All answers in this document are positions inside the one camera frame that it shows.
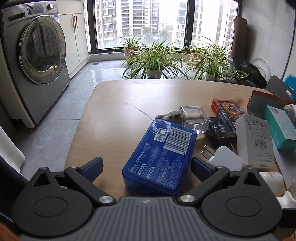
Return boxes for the grey folding lap board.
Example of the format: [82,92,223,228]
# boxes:
[265,75,295,101]

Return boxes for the spider plant white pot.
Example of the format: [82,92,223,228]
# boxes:
[122,40,188,79]

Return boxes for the teal adhesive bandages box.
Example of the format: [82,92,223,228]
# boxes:
[264,105,295,151]

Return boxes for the orange cardboard box tray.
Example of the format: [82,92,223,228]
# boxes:
[246,90,295,189]

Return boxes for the white repellent plug with bottle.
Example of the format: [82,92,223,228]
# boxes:
[277,178,296,209]

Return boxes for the red playing card box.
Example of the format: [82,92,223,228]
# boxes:
[211,99,245,135]

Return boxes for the black bag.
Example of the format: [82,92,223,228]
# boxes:
[233,56,267,89]

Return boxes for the white power adapter box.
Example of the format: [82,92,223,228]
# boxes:
[235,114,275,170]

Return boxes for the blue translucent plastic box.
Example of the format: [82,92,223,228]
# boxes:
[122,119,197,196]

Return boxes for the small white pill bottle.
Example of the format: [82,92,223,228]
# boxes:
[259,172,284,196]

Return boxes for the brown rolled mat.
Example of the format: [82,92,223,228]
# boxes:
[230,16,247,59]

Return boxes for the blue plastic stool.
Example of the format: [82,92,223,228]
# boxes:
[284,74,296,100]

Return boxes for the black dumbbell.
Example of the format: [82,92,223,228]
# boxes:
[220,78,238,84]
[239,79,256,87]

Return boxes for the white cube charger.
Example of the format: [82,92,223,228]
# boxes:
[201,145,245,171]

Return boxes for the person left hand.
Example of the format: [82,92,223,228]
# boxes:
[0,223,19,241]

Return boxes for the black dumbbell front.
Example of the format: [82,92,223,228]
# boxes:
[239,79,256,87]

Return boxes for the white fan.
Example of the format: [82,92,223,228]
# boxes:
[250,57,271,82]

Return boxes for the clear repellent liquid bottle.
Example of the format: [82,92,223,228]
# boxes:
[155,105,209,135]

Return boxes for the grey front-load washing machine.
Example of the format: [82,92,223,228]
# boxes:
[1,1,70,125]

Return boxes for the spider plant terracotta pot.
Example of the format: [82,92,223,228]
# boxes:
[114,36,142,64]

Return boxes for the white cabinet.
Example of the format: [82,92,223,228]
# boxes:
[57,1,89,78]

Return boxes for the black dumbbell rear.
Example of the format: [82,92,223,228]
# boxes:
[220,78,238,84]

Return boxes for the right spider plant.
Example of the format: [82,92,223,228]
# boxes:
[184,39,247,82]

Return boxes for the black power adapter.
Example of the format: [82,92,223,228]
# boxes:
[207,117,236,150]

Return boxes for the white plug heater green button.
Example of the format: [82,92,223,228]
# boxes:
[282,104,296,120]

